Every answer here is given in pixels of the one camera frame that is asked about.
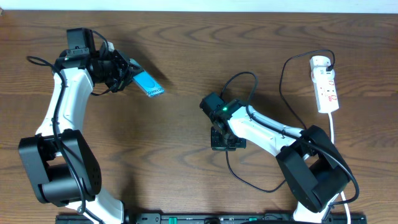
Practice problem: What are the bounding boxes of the white power strip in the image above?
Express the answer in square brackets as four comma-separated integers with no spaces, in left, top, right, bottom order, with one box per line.
[311,67,339,114]

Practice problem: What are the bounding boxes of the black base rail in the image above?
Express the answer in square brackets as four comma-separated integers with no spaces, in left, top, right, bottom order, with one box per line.
[55,213,368,224]

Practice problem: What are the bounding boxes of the blue Galaxy smartphone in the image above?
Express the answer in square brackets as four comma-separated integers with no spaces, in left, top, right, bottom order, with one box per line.
[132,70,165,98]

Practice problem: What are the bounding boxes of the white USB charger adapter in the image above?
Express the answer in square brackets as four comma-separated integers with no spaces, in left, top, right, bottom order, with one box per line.
[310,55,333,72]

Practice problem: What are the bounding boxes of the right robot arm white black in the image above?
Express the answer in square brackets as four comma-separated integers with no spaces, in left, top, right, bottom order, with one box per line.
[200,93,359,223]

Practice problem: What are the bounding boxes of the white power strip cord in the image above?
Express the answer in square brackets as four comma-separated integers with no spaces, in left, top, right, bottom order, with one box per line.
[328,112,352,224]

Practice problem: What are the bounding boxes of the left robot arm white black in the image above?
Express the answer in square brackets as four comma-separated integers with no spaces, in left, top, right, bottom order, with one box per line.
[18,46,156,223]

